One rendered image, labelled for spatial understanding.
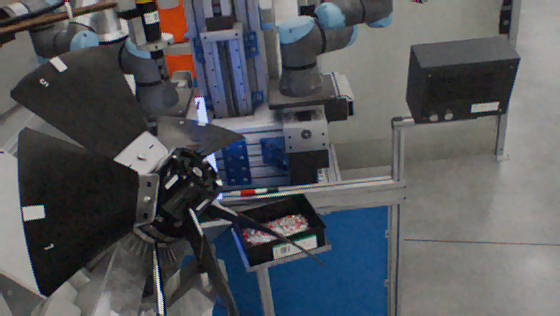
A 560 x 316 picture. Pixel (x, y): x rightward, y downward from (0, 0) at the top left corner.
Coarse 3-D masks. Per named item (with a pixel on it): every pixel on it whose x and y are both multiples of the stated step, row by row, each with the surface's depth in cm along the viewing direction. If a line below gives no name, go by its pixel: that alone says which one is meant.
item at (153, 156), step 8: (144, 136) 96; (152, 136) 96; (136, 144) 95; (144, 144) 95; (160, 144) 96; (128, 152) 94; (136, 152) 95; (144, 152) 95; (152, 152) 95; (160, 152) 96; (120, 160) 94; (128, 160) 94; (136, 160) 94; (144, 160) 95; (152, 160) 95; (160, 160) 95; (136, 168) 94; (144, 168) 94; (152, 168) 95
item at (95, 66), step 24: (96, 48) 102; (48, 72) 94; (72, 72) 96; (96, 72) 98; (120, 72) 101; (24, 96) 90; (48, 96) 92; (72, 96) 94; (96, 96) 95; (120, 96) 97; (48, 120) 91; (72, 120) 92; (96, 120) 94; (120, 120) 95; (144, 120) 97; (96, 144) 93; (120, 144) 94
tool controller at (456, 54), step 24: (432, 48) 131; (456, 48) 130; (480, 48) 129; (504, 48) 128; (408, 72) 138; (432, 72) 126; (456, 72) 126; (480, 72) 127; (504, 72) 127; (408, 96) 141; (432, 96) 131; (456, 96) 131; (480, 96) 132; (504, 96) 132; (432, 120) 134
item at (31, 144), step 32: (32, 160) 66; (64, 160) 70; (96, 160) 76; (32, 192) 65; (64, 192) 69; (96, 192) 75; (128, 192) 82; (32, 224) 64; (64, 224) 69; (96, 224) 75; (128, 224) 83; (32, 256) 64; (64, 256) 69; (96, 256) 76
